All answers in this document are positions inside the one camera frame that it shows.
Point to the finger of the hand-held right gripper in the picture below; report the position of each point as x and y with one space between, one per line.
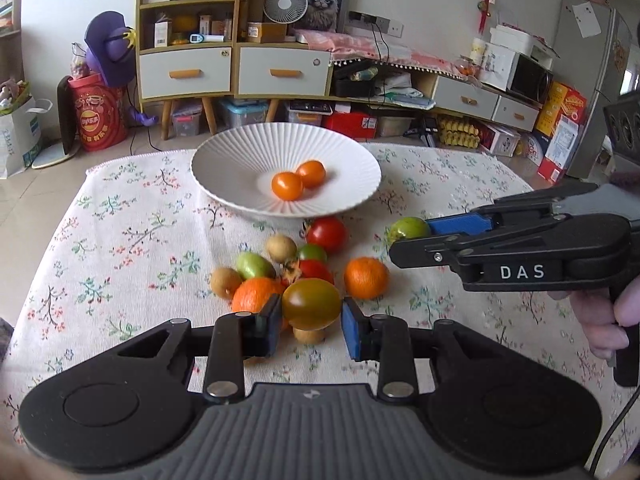
457 225
425 252

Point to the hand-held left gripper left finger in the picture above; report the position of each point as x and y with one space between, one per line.
274 324

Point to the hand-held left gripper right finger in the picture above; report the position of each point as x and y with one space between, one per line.
351 331

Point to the green jujube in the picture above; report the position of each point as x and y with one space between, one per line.
407 227
255 266

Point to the large orange mandarin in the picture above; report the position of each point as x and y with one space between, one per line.
252 296

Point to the brown longan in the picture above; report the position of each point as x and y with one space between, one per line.
226 281
309 336
281 248

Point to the olive yellow tomato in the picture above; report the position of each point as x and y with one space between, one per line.
311 303

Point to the small orange mandarin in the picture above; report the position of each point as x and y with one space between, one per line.
366 277

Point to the red tomato with stem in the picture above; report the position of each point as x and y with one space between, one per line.
317 271
327 235

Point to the green and red tomato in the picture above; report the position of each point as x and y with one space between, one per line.
312 252

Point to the orange cherry tomato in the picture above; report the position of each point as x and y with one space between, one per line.
287 186
312 172

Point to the white ribbed bowl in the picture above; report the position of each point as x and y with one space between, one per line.
230 170

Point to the person's right hand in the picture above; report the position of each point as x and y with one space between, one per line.
597 322

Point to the yellow egg carton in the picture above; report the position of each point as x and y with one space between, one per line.
457 132

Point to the white carton on floor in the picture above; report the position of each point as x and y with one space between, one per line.
502 139

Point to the black tripod device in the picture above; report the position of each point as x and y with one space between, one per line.
422 132

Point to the grey media cabinet drawer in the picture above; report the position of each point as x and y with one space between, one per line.
515 115
467 92

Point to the orange and red carton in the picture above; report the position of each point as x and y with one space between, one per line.
562 125

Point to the long wooden media cabinet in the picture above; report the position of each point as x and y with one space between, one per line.
425 87

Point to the red flat box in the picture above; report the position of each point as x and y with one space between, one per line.
350 125

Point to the glass jar with orange contents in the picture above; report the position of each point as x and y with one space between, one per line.
464 69

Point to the black microwave oven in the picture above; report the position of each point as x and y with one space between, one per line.
530 80

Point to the white illustrated carton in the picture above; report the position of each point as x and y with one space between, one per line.
497 65

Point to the floral tablecloth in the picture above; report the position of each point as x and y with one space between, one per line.
125 240

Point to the black storage case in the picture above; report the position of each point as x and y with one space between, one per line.
352 85

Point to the silver refrigerator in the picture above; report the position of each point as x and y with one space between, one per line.
595 85

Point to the clear storage box with items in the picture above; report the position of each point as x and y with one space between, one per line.
305 120

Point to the white appliance box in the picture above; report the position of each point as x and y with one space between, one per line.
520 40

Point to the pink patterned cloth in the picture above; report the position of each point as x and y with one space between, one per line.
360 47

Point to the clear storage box blue lid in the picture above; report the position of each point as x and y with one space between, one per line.
245 115

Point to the small clear storage box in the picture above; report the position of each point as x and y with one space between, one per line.
186 120

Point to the white paper note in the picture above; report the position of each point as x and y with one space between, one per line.
586 19

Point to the purple plastic hook toy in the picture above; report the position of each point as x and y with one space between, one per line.
145 119

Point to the low wooden drawer cabinet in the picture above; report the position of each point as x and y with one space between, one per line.
285 44

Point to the brown cardboard box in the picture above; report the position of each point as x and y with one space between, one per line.
267 32

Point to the red printed bucket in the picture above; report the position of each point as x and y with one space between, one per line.
97 117

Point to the small white desk fan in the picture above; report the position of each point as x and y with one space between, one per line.
285 3

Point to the white and blue thermometer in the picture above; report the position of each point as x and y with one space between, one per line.
205 38

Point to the black panel on white base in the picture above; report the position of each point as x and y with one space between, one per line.
67 115

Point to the white paper bag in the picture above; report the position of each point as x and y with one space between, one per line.
20 135

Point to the purple plush witch hat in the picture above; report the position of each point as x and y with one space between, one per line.
107 45

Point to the tall wooden shelf cabinet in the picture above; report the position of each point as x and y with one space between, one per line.
141 25

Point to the wall power strip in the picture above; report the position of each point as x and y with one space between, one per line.
370 20

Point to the wall bookshelf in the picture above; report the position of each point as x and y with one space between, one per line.
7 10

